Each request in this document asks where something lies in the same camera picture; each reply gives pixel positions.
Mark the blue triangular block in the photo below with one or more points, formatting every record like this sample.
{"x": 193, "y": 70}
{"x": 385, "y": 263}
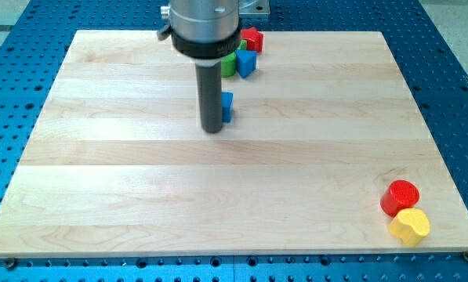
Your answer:
{"x": 246, "y": 61}

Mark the green cylinder block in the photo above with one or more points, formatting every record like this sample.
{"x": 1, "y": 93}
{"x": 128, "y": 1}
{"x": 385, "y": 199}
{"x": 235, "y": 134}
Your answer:
{"x": 228, "y": 65}

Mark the red cylinder block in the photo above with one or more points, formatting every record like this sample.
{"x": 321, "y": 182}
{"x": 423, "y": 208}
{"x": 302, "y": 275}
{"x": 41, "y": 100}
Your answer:
{"x": 400, "y": 194}

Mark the silver mounting bracket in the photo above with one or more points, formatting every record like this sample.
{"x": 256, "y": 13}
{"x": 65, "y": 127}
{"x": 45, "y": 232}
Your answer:
{"x": 254, "y": 8}

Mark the wooden board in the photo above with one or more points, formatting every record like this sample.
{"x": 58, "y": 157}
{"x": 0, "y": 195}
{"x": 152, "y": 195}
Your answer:
{"x": 117, "y": 164}

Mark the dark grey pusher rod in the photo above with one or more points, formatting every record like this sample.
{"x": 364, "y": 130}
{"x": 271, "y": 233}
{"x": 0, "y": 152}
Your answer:
{"x": 208, "y": 75}

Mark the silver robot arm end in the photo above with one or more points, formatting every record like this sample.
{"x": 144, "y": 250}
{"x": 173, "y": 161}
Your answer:
{"x": 202, "y": 29}

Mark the yellow heart block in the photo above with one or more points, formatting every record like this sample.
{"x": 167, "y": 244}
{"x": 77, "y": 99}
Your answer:
{"x": 411, "y": 226}

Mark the green block behind arm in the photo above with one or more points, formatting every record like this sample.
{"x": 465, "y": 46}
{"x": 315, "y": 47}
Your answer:
{"x": 243, "y": 45}

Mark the red star block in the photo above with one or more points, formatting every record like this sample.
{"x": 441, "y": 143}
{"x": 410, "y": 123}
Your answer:
{"x": 253, "y": 38}

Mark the blue cube block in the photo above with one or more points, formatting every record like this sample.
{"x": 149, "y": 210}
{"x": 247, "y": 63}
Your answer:
{"x": 227, "y": 106}

